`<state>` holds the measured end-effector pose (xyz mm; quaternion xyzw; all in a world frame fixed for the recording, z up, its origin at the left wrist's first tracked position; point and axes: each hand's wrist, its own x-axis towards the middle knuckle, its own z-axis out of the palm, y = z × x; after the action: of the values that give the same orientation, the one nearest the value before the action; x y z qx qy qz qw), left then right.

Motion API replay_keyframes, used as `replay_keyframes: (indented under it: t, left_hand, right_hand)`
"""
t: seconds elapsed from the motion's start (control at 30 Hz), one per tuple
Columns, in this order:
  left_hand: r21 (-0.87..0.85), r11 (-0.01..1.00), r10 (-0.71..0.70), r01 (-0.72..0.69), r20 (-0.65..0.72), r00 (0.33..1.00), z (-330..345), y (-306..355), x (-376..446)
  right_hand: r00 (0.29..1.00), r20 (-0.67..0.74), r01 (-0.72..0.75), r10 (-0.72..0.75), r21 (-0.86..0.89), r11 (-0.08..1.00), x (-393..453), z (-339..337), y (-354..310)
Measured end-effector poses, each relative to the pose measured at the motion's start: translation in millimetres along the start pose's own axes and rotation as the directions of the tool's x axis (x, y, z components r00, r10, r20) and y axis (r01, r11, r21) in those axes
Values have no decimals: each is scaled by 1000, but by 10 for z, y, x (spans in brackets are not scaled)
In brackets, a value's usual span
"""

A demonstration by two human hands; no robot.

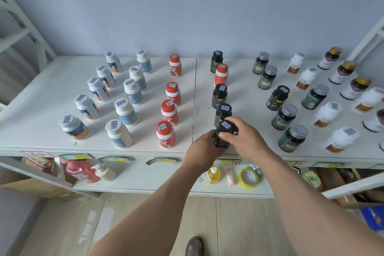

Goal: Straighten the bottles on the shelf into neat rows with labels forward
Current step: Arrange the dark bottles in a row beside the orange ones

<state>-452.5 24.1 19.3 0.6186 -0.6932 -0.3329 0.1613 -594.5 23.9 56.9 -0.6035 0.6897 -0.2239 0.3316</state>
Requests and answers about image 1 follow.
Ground person's left hand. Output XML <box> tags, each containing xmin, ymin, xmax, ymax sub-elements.
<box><xmin>183</xmin><ymin>130</ymin><xmax>226</xmax><ymax>172</ymax></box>

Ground person's right hand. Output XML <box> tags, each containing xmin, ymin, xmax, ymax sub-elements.
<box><xmin>218</xmin><ymin>116</ymin><xmax>272</xmax><ymax>162</ymax></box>

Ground black bottle black cap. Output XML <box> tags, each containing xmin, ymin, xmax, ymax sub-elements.
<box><xmin>266</xmin><ymin>85</ymin><xmax>291</xmax><ymax>112</ymax></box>
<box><xmin>210</xmin><ymin>50</ymin><xmax>224</xmax><ymax>74</ymax></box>
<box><xmin>211</xmin><ymin>84</ymin><xmax>228</xmax><ymax>109</ymax></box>
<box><xmin>213</xmin><ymin>120</ymin><xmax>239</xmax><ymax>149</ymax></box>
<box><xmin>214</xmin><ymin>103</ymin><xmax>233</xmax><ymax>127</ymax></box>

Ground red bottle red cap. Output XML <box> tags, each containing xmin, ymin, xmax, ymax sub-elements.
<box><xmin>214</xmin><ymin>63</ymin><xmax>229</xmax><ymax>86</ymax></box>
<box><xmin>156</xmin><ymin>120</ymin><xmax>177</xmax><ymax>149</ymax></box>
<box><xmin>165</xmin><ymin>82</ymin><xmax>182</xmax><ymax>106</ymax></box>
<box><xmin>160</xmin><ymin>99</ymin><xmax>179</xmax><ymax>126</ymax></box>
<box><xmin>169</xmin><ymin>54</ymin><xmax>182</xmax><ymax>78</ymax></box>

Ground gold cap bottles group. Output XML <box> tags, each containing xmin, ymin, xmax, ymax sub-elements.
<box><xmin>362</xmin><ymin>108</ymin><xmax>384</xmax><ymax>133</ymax></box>
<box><xmin>317</xmin><ymin>46</ymin><xmax>342</xmax><ymax>70</ymax></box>

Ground white bottle orange label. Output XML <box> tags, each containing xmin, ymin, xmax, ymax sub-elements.
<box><xmin>58</xmin><ymin>114</ymin><xmax>90</xmax><ymax>141</ymax></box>
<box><xmin>96</xmin><ymin>65</ymin><xmax>117</xmax><ymax>89</ymax></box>
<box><xmin>87</xmin><ymin>77</ymin><xmax>110</xmax><ymax>102</ymax></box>
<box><xmin>74</xmin><ymin>94</ymin><xmax>101</xmax><ymax>120</ymax></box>
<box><xmin>104</xmin><ymin>52</ymin><xmax>124</xmax><ymax>74</ymax></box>

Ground person's right forearm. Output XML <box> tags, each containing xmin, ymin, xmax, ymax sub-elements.
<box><xmin>255</xmin><ymin>150</ymin><xmax>384</xmax><ymax>256</ymax></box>

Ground person's left forearm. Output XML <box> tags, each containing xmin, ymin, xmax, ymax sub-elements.
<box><xmin>88</xmin><ymin>156</ymin><xmax>208</xmax><ymax>256</ymax></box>

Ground person's left sandal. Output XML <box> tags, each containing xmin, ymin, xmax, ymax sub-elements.
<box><xmin>185</xmin><ymin>236</ymin><xmax>204</xmax><ymax>256</ymax></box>

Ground yellow pump bottle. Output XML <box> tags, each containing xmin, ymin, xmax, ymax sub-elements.
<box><xmin>207</xmin><ymin>165</ymin><xmax>221</xmax><ymax>185</ymax></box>

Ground small pink tube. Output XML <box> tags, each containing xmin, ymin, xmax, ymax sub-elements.
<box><xmin>225</xmin><ymin>165</ymin><xmax>238</xmax><ymax>187</ymax></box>

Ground yellow green tape roll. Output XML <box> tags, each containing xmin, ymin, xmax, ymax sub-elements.
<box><xmin>238</xmin><ymin>167</ymin><xmax>260</xmax><ymax>190</ymax></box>

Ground light green flask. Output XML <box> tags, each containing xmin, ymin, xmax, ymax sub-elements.
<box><xmin>301</xmin><ymin>171</ymin><xmax>323</xmax><ymax>189</ymax></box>

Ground cardboard box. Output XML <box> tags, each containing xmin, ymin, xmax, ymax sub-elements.
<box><xmin>318</xmin><ymin>168</ymin><xmax>384</xmax><ymax>208</ymax></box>
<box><xmin>0</xmin><ymin>170</ymin><xmax>78</xmax><ymax>199</ymax></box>

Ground pink soap pump bottle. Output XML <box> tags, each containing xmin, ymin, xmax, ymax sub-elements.
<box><xmin>65</xmin><ymin>159</ymin><xmax>101</xmax><ymax>184</ymax></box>

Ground blue printed bag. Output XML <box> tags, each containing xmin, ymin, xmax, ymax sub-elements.
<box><xmin>360</xmin><ymin>204</ymin><xmax>384</xmax><ymax>232</ymax></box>

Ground red snack packets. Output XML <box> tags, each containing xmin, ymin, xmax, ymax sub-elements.
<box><xmin>21</xmin><ymin>155</ymin><xmax>59</xmax><ymax>177</ymax></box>

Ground red bordered shelf label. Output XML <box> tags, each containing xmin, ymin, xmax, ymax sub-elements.
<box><xmin>21</xmin><ymin>150</ymin><xmax>55</xmax><ymax>158</ymax></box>

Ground white metal shelf rack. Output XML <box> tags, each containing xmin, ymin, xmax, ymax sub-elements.
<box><xmin>0</xmin><ymin>0</ymin><xmax>384</xmax><ymax>205</ymax></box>

